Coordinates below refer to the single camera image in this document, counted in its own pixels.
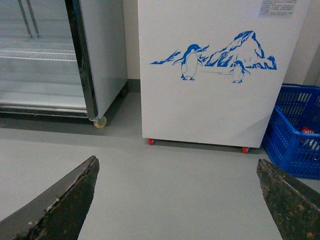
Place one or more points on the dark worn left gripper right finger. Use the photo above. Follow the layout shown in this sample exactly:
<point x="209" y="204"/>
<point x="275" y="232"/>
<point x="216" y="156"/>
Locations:
<point x="293" y="205"/>

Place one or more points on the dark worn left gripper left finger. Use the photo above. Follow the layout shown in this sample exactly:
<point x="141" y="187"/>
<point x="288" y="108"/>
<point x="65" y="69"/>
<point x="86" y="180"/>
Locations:
<point x="59" y="212"/>

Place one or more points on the cream fridge caster wheel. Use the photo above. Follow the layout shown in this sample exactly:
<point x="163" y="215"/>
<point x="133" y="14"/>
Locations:
<point x="100" y="123"/>

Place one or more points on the glass door display fridge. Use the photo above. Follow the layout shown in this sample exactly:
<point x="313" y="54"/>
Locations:
<point x="85" y="88"/>

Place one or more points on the blue plastic crate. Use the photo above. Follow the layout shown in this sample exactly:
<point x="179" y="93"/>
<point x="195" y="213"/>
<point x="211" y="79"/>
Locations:
<point x="288" y="148"/>

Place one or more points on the red right freezer caster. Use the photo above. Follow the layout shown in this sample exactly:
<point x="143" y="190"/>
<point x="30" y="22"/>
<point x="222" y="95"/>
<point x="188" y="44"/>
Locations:
<point x="245" y="150"/>

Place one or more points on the red freezer caster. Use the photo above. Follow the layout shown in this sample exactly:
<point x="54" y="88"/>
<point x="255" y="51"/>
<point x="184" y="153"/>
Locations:
<point x="150" y="141"/>
<point x="245" y="150"/>

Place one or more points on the red item in crate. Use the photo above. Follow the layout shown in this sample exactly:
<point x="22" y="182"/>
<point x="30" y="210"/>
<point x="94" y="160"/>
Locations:
<point x="306" y="130"/>

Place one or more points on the red left freezer caster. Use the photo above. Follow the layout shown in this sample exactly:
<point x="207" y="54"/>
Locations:
<point x="150" y="141"/>

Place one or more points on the white chest freezer with penguins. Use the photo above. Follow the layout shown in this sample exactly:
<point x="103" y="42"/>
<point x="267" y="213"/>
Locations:
<point x="211" y="70"/>

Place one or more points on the white label sticker on freezer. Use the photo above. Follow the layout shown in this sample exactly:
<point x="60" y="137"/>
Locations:
<point x="277" y="8"/>

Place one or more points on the white wire fridge shelf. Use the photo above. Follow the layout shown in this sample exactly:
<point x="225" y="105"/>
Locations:
<point x="39" y="47"/>

